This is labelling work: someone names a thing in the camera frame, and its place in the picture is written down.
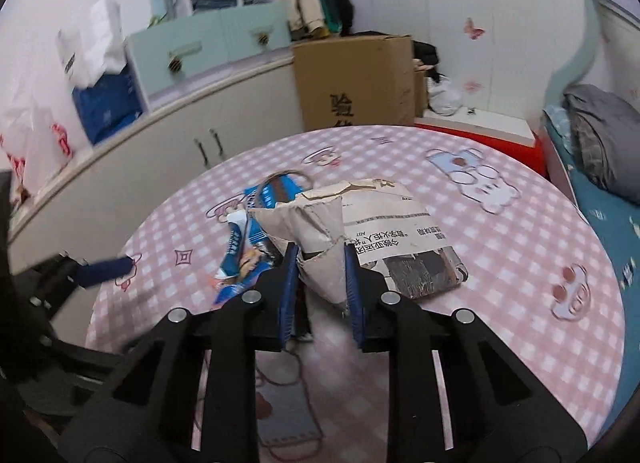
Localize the white paper shopping bag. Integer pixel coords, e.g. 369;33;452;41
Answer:
55;0;127;90

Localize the brown cardboard box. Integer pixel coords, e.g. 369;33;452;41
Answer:
293;35;416;131

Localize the teal patterned bed mattress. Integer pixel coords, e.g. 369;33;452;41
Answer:
540;104;639;427

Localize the grey folded blanket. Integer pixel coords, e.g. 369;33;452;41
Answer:
564;84;639;205

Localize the pink checkered tablecloth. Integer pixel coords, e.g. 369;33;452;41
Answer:
82;126;625;462

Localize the white plastic bag on floor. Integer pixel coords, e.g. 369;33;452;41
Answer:
426;75;462;116

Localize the white red plastic bag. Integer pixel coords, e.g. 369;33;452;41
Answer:
1;79;74;201

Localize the blue white medicine sachet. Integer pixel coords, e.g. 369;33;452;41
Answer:
216;209;247;280

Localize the teal drawer unit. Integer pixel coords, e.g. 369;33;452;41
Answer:
126;2;291;99

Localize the blue snack wrapper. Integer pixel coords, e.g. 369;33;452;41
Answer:
213;169;314;308

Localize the white low cabinet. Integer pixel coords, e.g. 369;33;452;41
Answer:
6;49;306;274

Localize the blue woven basket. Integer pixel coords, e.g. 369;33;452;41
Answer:
72;66;143;145

